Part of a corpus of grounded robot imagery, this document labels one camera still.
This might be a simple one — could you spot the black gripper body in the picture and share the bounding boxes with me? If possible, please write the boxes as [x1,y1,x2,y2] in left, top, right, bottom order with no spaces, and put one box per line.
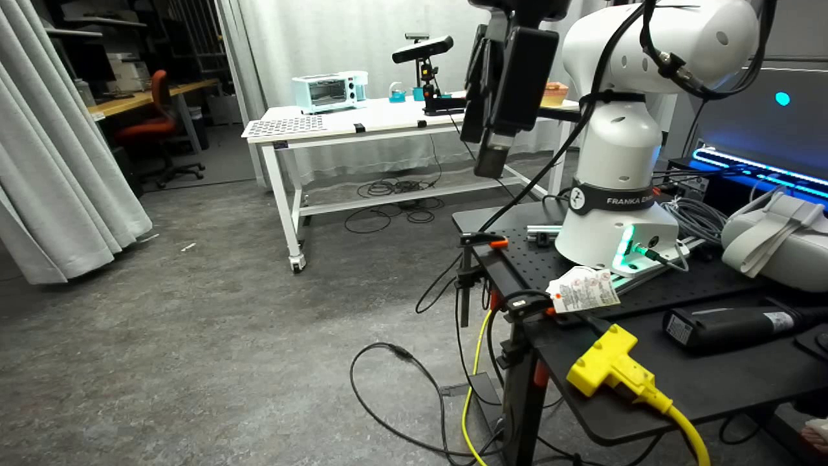
[488,26,564,139]

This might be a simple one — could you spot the small orange item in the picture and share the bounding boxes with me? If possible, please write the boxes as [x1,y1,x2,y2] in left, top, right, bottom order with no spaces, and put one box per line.
[538,80,571,112]

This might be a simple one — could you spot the white metal table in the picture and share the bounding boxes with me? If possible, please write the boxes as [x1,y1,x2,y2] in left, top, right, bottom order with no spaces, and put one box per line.
[239,92,589,274]

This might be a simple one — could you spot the white curtain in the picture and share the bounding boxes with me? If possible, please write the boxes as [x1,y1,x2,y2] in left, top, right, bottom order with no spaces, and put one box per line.
[215,0,598,187]

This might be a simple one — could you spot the teal toy oven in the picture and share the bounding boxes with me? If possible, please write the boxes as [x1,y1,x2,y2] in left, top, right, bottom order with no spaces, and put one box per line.
[289,70,370,117]

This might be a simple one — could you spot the white red tag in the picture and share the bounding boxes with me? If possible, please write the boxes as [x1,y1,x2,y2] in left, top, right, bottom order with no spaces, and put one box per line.
[542,265,622,317]

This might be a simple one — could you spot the white keyboard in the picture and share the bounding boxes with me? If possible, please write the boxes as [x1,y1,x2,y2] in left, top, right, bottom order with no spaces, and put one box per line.
[243,115,329,143]

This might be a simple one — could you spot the black power brick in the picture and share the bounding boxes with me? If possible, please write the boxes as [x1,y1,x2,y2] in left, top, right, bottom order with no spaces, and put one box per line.
[659,295,828,358]

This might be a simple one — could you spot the grey VR headset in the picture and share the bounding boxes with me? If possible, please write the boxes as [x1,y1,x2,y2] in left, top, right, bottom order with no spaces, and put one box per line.
[716,190,828,299]

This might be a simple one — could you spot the red office chair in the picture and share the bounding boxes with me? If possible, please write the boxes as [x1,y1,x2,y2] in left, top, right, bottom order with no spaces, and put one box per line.
[113,67,210,190]

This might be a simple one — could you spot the black robot stand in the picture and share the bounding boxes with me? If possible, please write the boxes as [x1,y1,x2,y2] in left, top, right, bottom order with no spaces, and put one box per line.
[449,203,828,466]

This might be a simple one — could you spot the wooden desk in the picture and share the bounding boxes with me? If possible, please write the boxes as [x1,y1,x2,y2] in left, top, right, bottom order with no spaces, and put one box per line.
[84,77,223,160]

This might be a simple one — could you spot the dark storage shelf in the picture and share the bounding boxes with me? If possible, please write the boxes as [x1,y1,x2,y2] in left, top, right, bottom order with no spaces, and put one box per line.
[35,0,234,99]

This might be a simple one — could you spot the grey curtain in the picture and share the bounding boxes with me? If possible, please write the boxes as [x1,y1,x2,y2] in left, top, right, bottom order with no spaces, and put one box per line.
[0,0,158,288]

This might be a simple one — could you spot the black camera on stand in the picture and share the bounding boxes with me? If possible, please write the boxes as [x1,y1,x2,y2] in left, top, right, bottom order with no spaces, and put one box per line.
[390,35,474,119]

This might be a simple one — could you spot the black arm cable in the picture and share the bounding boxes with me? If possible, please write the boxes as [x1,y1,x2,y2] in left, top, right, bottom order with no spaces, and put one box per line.
[468,0,775,247]

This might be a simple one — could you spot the black cables under table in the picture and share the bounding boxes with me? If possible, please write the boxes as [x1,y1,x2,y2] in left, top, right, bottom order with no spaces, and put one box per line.
[340,165,485,238]

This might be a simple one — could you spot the black hanging cable loop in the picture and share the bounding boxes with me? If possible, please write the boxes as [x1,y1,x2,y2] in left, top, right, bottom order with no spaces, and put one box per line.
[412,243,474,319]

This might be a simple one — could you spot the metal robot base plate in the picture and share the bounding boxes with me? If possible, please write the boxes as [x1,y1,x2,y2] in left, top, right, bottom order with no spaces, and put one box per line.
[524,221,708,279]

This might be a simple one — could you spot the grey cable bundle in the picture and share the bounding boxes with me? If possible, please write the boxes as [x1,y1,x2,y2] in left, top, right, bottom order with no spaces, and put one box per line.
[657,195,730,253]

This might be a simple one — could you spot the black floor cable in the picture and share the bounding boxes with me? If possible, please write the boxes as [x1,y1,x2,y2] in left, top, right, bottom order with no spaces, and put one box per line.
[347,339,488,466]

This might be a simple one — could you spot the yellow floor cable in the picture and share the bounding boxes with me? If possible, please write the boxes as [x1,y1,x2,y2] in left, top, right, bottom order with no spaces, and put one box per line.
[457,305,498,466]

